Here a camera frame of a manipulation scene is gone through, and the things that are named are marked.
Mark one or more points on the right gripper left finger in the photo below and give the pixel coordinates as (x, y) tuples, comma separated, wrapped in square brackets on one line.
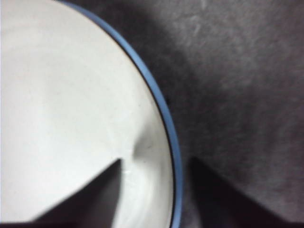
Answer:
[(85, 197)]

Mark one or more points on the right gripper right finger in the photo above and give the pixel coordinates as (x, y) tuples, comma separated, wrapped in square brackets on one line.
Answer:
[(223, 204)]

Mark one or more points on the white round plate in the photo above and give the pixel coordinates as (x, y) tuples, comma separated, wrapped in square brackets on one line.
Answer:
[(71, 95)]

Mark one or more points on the blue round plate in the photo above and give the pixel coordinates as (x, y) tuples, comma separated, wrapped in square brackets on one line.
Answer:
[(164, 102)]

